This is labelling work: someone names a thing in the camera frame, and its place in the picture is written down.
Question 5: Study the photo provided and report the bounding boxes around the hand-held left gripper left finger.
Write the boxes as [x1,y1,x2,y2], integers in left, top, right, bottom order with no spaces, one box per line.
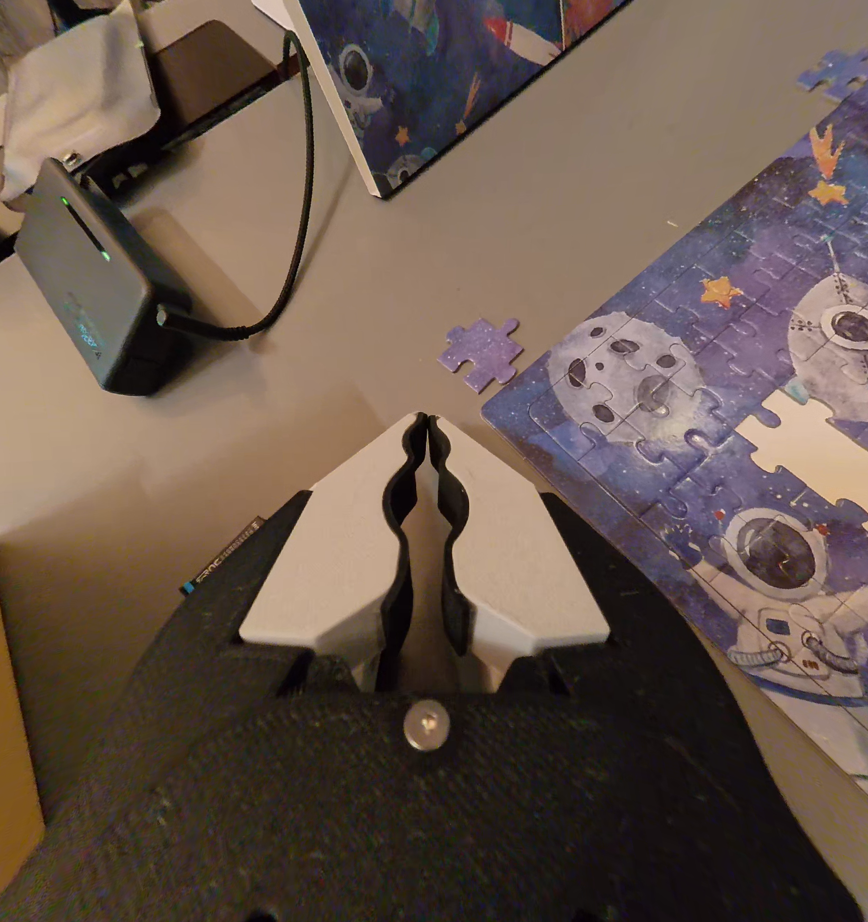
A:
[237,412,429,667]

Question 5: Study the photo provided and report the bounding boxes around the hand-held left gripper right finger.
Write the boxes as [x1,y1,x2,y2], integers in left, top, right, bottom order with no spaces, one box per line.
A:
[428,414,615,681]

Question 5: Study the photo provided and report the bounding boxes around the space print jigsaw puzzle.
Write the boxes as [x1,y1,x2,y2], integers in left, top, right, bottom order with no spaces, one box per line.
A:
[481,61,868,822]

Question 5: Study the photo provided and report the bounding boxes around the purple jigsaw puzzle piece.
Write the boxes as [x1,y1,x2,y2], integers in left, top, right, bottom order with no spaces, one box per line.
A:
[437,317,525,396]

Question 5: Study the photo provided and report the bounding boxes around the dark grey charger box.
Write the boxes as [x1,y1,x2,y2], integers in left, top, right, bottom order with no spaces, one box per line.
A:
[14,157,193,397]

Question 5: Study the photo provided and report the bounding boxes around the space print puzzle box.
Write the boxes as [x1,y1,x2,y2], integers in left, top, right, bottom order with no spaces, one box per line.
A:
[250,0,633,199]

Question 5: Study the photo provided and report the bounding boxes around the white cloth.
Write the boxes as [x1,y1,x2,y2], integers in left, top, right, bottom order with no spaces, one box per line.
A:
[0,0,163,203]

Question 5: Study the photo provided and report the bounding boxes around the blue jigsaw puzzle piece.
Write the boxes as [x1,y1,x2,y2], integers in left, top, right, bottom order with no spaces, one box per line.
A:
[796,48,868,103]

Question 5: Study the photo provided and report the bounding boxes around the black camera battery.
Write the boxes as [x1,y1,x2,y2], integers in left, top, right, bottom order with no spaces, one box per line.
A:
[180,513,265,599]

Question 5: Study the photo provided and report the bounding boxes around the black braided cable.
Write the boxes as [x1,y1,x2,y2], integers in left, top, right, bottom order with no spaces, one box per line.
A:
[157,30,314,343]

